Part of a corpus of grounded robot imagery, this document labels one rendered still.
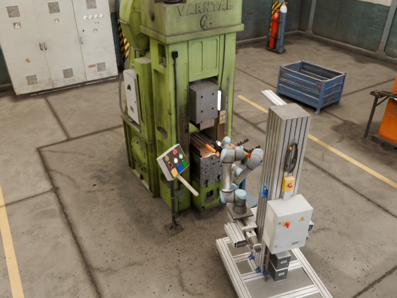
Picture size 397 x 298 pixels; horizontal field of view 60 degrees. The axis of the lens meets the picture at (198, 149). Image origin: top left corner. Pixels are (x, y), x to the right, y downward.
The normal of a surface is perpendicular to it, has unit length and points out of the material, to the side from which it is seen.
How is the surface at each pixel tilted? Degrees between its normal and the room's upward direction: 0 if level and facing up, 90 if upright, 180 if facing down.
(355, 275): 0
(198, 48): 90
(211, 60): 90
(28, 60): 90
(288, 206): 0
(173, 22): 90
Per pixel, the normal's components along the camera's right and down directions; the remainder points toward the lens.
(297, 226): 0.29, 0.52
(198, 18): 0.54, 0.45
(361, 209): 0.00, -0.84
